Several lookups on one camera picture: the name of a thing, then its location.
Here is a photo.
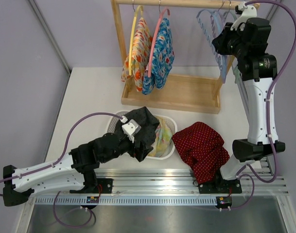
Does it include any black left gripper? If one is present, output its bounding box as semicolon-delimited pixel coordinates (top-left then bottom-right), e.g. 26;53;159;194
101;133;153;164

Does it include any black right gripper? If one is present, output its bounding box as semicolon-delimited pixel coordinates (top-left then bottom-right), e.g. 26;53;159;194
213;23;248;60

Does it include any dark grey dotted skirt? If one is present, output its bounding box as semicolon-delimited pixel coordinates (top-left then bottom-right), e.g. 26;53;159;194
124;106;159;153

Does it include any pastel floral skirt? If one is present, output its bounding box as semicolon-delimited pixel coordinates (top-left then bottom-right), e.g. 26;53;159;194
148;118;173;156

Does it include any light blue hanger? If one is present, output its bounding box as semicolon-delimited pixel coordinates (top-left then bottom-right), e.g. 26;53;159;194
196;9;227;83

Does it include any lilac hanger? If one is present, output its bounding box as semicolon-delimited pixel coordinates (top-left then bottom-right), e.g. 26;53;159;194
209;0;231;38

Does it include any red polka dot skirt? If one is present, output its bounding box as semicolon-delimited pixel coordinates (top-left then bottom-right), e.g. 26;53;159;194
172;122;230;184

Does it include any pink hanger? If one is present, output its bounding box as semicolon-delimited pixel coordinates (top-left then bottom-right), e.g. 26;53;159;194
148;1;170;78

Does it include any mint green hanger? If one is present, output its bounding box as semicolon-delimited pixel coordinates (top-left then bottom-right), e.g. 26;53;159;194
222;10;241;84

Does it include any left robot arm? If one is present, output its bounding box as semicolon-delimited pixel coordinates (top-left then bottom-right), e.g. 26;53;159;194
2;133;156;207

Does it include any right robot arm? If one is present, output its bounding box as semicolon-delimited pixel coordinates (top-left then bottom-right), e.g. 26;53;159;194
212;17;285;192

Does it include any blue floral skirt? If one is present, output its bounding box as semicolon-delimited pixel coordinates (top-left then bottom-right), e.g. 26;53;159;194
142;17;175;95

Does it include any orange yellow floral skirt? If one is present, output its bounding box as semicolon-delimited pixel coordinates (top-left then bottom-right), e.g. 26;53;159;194
121;17;153;92

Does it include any yellow hanger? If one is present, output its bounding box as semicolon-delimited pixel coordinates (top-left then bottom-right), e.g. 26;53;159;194
128;0;144;76

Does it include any white perforated plastic basket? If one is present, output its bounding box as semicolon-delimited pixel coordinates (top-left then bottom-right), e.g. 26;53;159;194
106;114;178;160

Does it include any wooden clothes rack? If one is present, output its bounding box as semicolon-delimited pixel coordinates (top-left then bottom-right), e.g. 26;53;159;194
111;0;240;114

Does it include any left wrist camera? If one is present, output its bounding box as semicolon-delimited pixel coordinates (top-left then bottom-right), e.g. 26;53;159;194
121;116;141;143

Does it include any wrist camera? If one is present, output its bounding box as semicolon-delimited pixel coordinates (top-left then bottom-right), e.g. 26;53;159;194
121;116;141;143
230;1;257;31

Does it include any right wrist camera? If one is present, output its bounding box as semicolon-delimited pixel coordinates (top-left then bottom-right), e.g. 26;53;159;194
230;1;257;31

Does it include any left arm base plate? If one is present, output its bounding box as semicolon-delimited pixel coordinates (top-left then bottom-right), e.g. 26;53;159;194
70;178;113;194

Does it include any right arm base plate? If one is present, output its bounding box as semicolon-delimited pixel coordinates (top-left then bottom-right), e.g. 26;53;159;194
193;179;242;195

